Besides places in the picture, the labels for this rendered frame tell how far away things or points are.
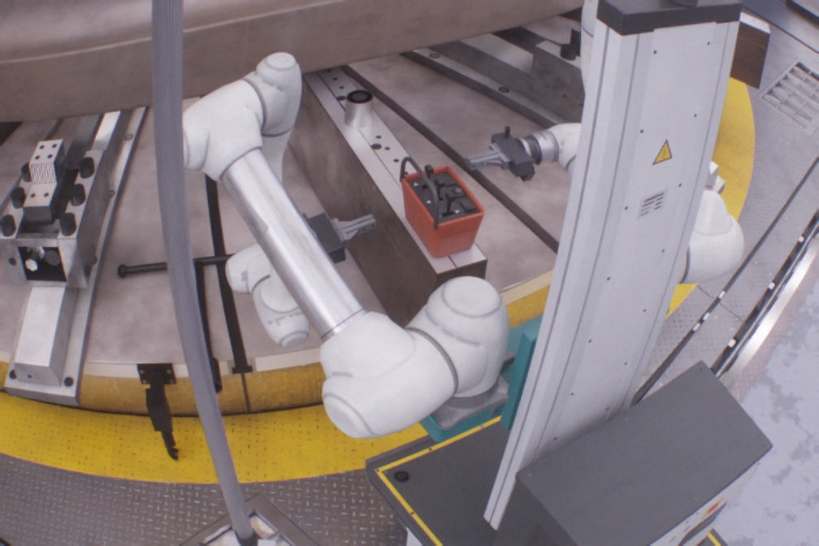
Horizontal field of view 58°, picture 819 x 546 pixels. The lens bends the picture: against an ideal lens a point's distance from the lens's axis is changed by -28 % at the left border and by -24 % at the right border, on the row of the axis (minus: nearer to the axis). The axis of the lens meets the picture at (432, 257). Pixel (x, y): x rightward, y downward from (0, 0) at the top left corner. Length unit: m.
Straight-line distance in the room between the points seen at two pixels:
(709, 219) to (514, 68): 1.67
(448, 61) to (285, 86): 1.98
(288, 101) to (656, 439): 1.04
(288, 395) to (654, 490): 1.41
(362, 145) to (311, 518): 1.11
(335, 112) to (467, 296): 1.22
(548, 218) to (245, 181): 1.57
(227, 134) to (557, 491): 0.94
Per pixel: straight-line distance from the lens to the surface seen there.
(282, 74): 1.83
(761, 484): 3.03
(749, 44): 4.35
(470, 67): 3.73
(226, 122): 1.77
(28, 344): 2.63
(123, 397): 2.88
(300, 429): 2.87
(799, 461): 3.16
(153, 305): 2.82
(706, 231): 2.10
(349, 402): 1.65
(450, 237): 2.34
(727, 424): 2.00
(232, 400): 2.85
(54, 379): 2.59
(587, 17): 2.20
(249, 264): 2.26
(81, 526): 2.75
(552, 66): 3.35
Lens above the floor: 2.33
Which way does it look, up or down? 44 degrees down
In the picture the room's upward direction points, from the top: 6 degrees clockwise
